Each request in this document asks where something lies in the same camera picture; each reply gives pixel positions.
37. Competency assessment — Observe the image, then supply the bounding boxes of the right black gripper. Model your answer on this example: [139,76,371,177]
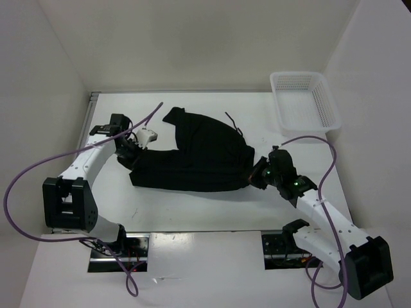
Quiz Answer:
[240,155,282,189]

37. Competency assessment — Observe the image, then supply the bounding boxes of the black shorts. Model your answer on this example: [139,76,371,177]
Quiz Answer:
[129,107,255,193]

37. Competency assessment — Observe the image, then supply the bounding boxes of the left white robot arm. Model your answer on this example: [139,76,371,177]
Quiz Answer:
[42,114,157,257]

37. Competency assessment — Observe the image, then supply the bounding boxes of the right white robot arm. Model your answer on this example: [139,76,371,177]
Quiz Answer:
[248,147,394,300]

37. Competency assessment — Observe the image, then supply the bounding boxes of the white perforated plastic basket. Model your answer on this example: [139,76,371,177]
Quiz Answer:
[270,71,342,135]

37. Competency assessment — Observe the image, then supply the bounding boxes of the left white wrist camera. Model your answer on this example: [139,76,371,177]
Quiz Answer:
[136,128,158,149]

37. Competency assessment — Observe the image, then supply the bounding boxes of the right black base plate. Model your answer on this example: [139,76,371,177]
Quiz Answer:
[261,230,312,270]

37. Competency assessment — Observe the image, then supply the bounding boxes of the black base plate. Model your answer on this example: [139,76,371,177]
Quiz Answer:
[261,230,312,270]
[87,234,150,273]

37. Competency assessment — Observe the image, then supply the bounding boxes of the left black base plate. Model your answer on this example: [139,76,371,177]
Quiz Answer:
[87,234,150,273]

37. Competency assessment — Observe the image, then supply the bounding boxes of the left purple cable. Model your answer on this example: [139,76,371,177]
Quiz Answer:
[4,101,164,296]

